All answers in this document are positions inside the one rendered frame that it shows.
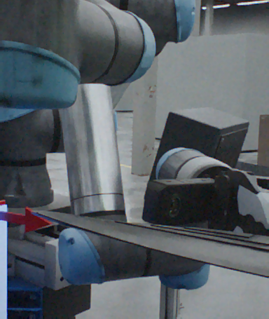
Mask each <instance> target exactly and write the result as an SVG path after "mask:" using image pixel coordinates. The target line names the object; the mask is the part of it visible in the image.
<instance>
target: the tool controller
mask: <svg viewBox="0 0 269 319"><path fill-rule="evenodd" d="M249 124H250V122H249V120H247V119H244V118H240V117H238V116H234V115H231V114H227V113H225V112H222V111H218V110H215V109H212V108H211V107H201V108H193V109H187V110H180V111H170V112H169V113H168V115H167V119H166V123H165V127H164V130H163V135H162V137H161V140H160V144H159V148H158V150H157V152H156V157H155V161H154V163H153V167H152V170H151V175H150V177H149V181H150V180H152V179H156V166H157V164H158V163H159V161H160V159H161V157H162V156H163V155H164V154H165V153H167V152H168V151H170V150H173V149H178V148H184V149H193V150H196V151H199V152H201V153H202V154H204V155H205V156H208V157H210V158H213V159H215V160H217V161H219V162H222V163H225V164H226V165H228V166H229V167H231V168H234V169H235V168H236V165H237V162H238V158H239V156H240V152H241V150H242V145H243V143H244V139H245V137H246V135H247V134H248V132H249V131H248V129H249Z"/></svg>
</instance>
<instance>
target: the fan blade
mask: <svg viewBox="0 0 269 319"><path fill-rule="evenodd" d="M30 211H34V212H31V214H33V215H36V216H38V217H41V218H44V219H48V220H50V221H53V222H57V223H60V224H61V225H65V226H68V227H71V228H74V229H78V230H81V231H86V232H88V233H93V234H96V235H99V236H102V237H104V238H109V239H111V240H117V241H119V242H123V243H127V244H131V245H136V246H139V247H143V248H147V249H150V250H152V251H155V252H161V253H164V254H169V255H173V256H176V257H181V258H184V259H189V260H193V261H196V262H202V263H206V264H211V265H212V266H217V267H220V268H223V269H230V270H233V271H239V272H243V273H248V274H252V275H255V276H261V277H264V278H269V236H261V235H254V234H251V233H240V232H233V231H221V230H214V229H201V228H194V227H184V228H181V227H174V226H162V225H145V224H135V223H130V222H124V221H112V222H115V223H107V222H102V221H98V220H94V219H89V218H85V217H79V215H70V214H65V213H60V212H46V210H30Z"/></svg>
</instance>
